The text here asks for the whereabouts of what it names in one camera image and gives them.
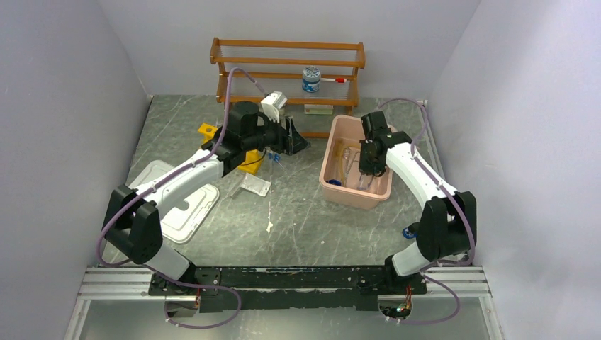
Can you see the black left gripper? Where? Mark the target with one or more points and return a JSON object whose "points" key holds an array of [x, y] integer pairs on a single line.
{"points": [[295, 142]]}

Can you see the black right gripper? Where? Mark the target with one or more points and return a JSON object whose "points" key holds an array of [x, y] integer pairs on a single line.
{"points": [[364, 166]]}

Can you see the blue capped test tube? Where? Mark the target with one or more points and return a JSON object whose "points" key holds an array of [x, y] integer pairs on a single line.
{"points": [[274, 161]]}

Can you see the metal crucible tongs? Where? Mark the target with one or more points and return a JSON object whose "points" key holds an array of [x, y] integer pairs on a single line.
{"points": [[347, 164]]}

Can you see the clear plastic funnel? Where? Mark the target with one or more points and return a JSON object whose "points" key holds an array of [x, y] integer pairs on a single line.
{"points": [[367, 183]]}

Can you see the graduated cylinder blue base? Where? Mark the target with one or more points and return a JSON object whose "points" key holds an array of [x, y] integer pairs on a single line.
{"points": [[336, 178]]}

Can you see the tan rubber tubing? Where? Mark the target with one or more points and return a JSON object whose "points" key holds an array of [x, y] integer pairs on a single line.
{"points": [[352, 148]]}

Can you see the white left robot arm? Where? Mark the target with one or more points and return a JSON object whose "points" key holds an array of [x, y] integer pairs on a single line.
{"points": [[133, 217]]}

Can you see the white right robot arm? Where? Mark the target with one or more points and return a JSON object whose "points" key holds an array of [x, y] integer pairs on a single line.
{"points": [[447, 226]]}

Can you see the white box right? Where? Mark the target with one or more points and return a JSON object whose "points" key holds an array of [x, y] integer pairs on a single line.
{"points": [[318, 109]]}

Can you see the pink plastic bin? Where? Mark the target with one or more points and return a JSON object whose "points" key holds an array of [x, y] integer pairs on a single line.
{"points": [[347, 129]]}

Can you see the yellow test tube rack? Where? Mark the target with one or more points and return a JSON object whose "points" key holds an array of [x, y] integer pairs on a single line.
{"points": [[253, 159]]}

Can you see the blue white jar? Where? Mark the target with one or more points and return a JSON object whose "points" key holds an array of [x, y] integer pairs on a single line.
{"points": [[311, 76]]}

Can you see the wooden shelf rack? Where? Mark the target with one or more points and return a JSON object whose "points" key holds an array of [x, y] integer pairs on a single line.
{"points": [[248, 69]]}

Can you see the blue stapler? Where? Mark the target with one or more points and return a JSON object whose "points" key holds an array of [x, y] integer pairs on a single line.
{"points": [[408, 232]]}

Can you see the white plastic lid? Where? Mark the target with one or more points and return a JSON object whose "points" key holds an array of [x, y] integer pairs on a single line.
{"points": [[181, 222]]}

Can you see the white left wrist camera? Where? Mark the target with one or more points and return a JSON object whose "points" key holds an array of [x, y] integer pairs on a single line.
{"points": [[272, 105]]}

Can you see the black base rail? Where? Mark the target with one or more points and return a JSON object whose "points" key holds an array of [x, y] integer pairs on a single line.
{"points": [[302, 287]]}

